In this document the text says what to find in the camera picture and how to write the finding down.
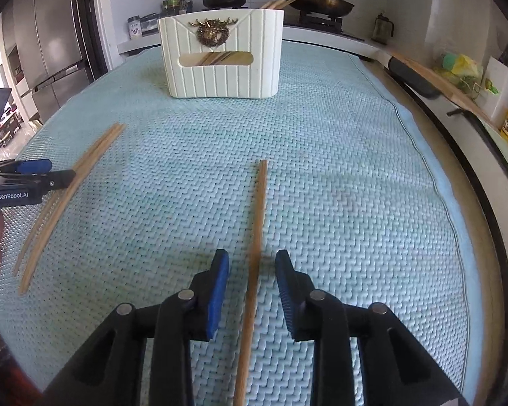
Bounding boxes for white knife block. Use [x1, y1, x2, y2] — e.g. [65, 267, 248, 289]
[484, 42, 508, 124]

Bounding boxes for grey refrigerator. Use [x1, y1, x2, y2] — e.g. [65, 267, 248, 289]
[2, 0, 90, 113]

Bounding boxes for black gas stove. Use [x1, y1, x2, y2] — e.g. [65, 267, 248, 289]
[283, 10, 365, 43]

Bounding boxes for yellow green plastic bags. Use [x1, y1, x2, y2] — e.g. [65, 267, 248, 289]
[433, 52, 484, 94]

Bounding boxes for black flat tray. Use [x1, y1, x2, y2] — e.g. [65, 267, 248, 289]
[388, 57, 440, 99]

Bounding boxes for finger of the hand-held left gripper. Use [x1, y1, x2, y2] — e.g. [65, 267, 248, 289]
[0, 158, 52, 177]
[0, 169, 77, 194]

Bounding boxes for cream ribbed utensil holder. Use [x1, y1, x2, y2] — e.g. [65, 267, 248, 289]
[158, 8, 285, 99]

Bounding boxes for teal woven table mat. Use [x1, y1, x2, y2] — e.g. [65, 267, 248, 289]
[0, 42, 484, 406]

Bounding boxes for wooden cutting board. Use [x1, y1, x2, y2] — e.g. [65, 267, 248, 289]
[387, 48, 505, 131]

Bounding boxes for glass kettle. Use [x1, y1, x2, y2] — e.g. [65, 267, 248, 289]
[371, 12, 395, 45]

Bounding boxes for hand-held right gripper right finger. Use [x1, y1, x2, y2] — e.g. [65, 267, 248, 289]
[275, 249, 470, 406]

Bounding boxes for wooden dining table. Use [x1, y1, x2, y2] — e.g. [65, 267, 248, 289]
[0, 105, 27, 146]

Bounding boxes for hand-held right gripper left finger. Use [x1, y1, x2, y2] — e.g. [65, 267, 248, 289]
[42, 249, 230, 406]

